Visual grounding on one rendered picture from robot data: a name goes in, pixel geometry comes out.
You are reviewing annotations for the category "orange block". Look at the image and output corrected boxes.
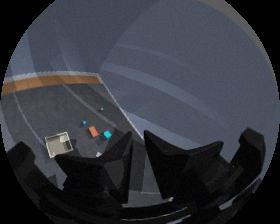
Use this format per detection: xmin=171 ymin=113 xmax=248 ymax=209
xmin=89 ymin=126 xmax=97 ymax=138

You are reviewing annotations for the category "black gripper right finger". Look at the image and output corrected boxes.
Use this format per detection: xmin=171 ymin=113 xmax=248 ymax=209
xmin=144 ymin=129 xmax=224 ymax=199

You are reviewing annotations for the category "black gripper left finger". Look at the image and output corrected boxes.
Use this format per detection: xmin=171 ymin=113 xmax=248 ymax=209
xmin=55 ymin=131 xmax=134 ymax=203

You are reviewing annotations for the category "white shallow tray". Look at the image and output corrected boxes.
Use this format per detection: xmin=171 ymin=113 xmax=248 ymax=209
xmin=45 ymin=132 xmax=72 ymax=158

